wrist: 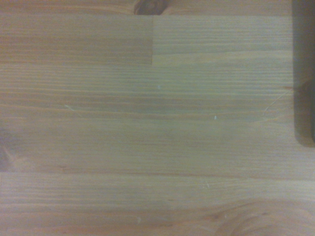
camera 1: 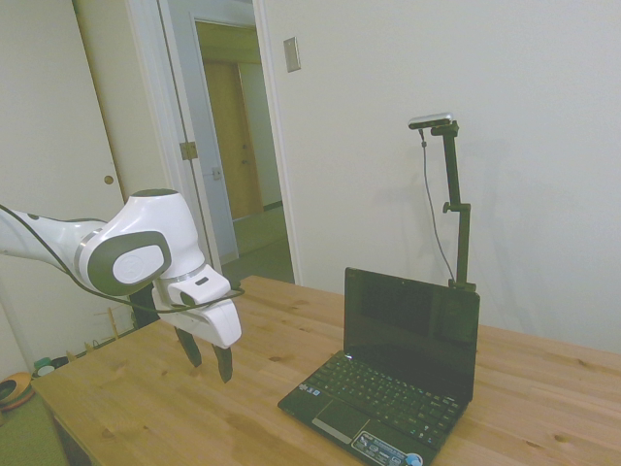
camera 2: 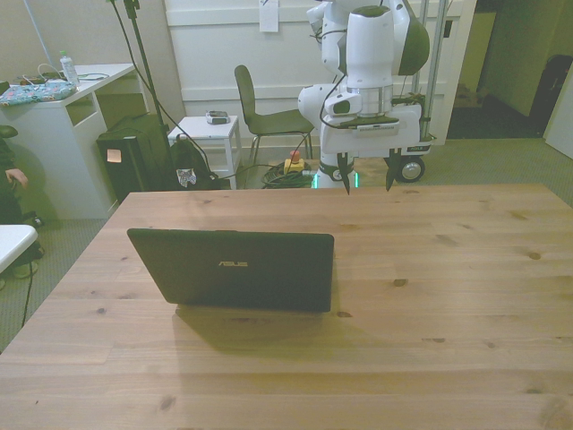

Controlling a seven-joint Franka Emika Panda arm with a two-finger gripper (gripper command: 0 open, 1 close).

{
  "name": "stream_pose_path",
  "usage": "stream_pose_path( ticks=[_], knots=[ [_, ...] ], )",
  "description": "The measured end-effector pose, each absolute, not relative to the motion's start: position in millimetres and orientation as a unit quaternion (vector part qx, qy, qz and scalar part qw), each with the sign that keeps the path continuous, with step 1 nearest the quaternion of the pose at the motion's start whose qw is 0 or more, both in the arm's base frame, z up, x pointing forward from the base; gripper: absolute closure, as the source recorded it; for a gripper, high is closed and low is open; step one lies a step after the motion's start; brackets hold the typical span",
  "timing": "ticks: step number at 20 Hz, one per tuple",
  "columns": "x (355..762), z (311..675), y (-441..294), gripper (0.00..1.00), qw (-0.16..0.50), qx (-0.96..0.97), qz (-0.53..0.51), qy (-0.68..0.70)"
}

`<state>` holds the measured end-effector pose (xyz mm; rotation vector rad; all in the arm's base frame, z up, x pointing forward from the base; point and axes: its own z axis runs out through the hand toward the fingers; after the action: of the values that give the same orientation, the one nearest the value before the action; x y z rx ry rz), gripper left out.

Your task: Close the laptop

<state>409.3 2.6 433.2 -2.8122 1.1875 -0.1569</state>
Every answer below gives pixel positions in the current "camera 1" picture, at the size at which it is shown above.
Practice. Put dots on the wooden rack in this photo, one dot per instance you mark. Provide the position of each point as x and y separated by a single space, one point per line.
114 330

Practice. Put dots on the orange bowl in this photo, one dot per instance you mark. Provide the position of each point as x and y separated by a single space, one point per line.
19 388

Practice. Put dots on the white room door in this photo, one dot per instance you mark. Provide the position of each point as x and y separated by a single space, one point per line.
213 213

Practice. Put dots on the brass door hinge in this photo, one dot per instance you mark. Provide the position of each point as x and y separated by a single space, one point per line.
189 151

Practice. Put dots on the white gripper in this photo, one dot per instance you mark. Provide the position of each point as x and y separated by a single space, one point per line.
218 325

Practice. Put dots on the black Asus laptop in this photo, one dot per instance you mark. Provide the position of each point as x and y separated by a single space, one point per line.
402 315

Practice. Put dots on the brown wooden hallway door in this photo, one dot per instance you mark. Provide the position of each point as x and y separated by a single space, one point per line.
228 145

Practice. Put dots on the metal wall switch plate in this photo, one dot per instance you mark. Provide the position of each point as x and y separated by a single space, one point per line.
292 54

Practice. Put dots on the black camera stand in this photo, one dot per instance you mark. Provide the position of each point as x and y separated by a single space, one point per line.
456 184

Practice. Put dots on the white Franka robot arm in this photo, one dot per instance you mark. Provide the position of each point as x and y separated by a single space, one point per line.
145 218

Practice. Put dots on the grey exterior camera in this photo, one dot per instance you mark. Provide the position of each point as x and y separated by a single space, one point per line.
432 120

